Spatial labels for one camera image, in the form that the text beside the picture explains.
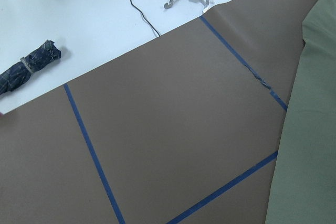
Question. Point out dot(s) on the olive green long-sleeve shirt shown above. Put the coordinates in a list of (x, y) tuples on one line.
[(303, 185)]

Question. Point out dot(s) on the folded dark blue umbrella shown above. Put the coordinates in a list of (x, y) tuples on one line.
[(19, 73)]

